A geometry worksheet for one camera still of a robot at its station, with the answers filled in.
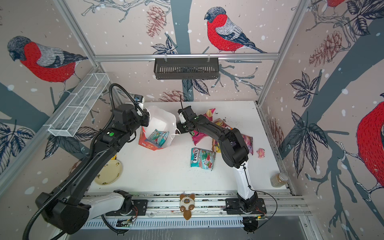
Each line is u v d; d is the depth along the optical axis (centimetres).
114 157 51
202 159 86
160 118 97
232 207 73
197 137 95
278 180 75
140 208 73
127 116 54
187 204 73
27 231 34
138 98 62
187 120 77
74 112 76
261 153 90
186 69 106
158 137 90
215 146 93
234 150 54
